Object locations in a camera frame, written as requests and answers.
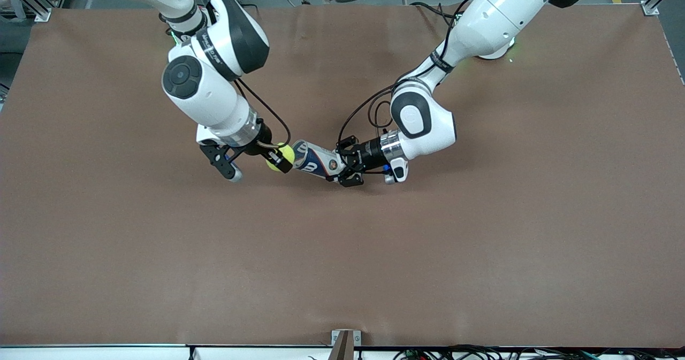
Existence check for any yellow tennis ball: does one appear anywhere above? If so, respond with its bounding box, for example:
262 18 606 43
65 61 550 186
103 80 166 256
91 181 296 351
266 143 296 173

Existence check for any clear labelled tennis ball can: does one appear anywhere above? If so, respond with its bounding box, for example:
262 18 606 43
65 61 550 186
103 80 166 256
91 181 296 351
292 139 346 179

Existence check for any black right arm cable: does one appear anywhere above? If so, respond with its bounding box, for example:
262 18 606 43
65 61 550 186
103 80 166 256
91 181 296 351
190 0 292 148

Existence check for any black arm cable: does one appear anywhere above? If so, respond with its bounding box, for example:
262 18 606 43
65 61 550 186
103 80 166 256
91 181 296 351
337 0 480 149
190 0 292 148

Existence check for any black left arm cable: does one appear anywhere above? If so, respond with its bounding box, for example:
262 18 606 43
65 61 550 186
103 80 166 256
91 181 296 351
337 0 480 149

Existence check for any black base cable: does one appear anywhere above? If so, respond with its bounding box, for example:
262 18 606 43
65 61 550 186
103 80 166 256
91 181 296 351
409 2 460 29

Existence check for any metal bracket with post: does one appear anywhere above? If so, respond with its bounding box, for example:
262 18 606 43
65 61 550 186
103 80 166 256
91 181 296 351
331 329 362 360

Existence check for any black cable bundle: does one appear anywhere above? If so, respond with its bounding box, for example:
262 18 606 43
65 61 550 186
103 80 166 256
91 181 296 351
393 344 685 360

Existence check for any white table edge rail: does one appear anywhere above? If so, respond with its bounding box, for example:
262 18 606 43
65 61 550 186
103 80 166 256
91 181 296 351
0 344 685 360

